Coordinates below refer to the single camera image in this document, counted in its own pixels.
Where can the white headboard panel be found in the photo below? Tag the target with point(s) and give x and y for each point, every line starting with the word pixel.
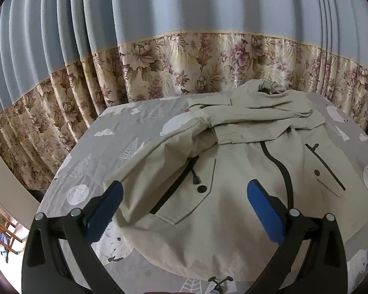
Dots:
pixel 15 199

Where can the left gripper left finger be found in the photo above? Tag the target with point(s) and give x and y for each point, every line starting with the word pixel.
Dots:
pixel 44 267

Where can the grey animal print bedsheet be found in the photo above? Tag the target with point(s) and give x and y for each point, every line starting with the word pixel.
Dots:
pixel 117 135

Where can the blue floral curtain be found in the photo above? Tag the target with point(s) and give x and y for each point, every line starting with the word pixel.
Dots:
pixel 63 62

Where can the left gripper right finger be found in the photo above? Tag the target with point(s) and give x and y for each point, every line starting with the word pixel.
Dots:
pixel 324 269

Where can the beige hooded jacket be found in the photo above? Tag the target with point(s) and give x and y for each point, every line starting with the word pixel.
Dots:
pixel 185 206

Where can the wooden chair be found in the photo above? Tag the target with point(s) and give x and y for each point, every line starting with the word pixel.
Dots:
pixel 10 240

